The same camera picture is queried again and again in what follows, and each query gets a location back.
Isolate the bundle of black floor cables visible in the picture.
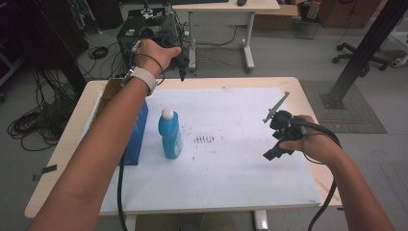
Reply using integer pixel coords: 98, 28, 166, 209
7, 68, 79, 152

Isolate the dark cabinet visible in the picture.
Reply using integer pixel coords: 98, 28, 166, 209
0, 0, 89, 94

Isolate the white band wristwatch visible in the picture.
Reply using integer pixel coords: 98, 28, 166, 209
122, 65, 159, 97

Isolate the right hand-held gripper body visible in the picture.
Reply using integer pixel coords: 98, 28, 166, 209
262, 90, 304, 142

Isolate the black tape strip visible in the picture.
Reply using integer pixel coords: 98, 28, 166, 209
31, 164, 59, 182

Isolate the black computer tower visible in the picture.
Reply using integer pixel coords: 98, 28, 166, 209
116, 7, 191, 70

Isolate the white desk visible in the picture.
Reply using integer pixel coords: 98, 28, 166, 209
172, 0, 282, 72

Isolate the blue bottle with white cap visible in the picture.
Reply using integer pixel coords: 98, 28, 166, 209
157, 107, 184, 161

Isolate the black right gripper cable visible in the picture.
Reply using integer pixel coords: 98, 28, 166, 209
290, 118, 343, 231

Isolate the black metal pillar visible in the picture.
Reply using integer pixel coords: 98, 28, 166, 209
319, 0, 408, 111

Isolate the white table leg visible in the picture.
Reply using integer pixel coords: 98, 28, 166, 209
253, 209, 269, 231

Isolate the brown cardboard box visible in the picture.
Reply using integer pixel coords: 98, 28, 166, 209
252, 4, 300, 32

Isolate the person's right hand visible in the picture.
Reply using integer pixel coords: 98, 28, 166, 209
278, 115, 346, 167

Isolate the grey floor mat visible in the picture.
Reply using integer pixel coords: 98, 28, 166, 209
299, 79, 388, 135

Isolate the coiled black cable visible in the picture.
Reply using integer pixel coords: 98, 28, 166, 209
88, 45, 110, 61

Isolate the white table mat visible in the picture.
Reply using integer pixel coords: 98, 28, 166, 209
99, 87, 322, 216

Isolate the wooden cabinet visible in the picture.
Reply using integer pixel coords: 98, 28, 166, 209
317, 0, 383, 29

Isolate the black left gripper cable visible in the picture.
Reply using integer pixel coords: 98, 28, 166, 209
116, 150, 130, 231

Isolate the person's left hand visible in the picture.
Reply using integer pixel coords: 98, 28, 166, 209
133, 38, 183, 79

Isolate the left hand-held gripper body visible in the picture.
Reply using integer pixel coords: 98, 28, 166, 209
140, 30, 191, 72

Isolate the black office chair base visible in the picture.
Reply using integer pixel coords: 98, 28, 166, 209
331, 41, 392, 78

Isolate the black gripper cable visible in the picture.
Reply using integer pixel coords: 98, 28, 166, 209
116, 150, 130, 231
290, 118, 343, 231

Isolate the blue cardboard box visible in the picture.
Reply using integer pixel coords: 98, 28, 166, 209
92, 78, 150, 167

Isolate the black keyboard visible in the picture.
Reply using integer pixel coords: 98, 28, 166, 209
172, 0, 230, 5

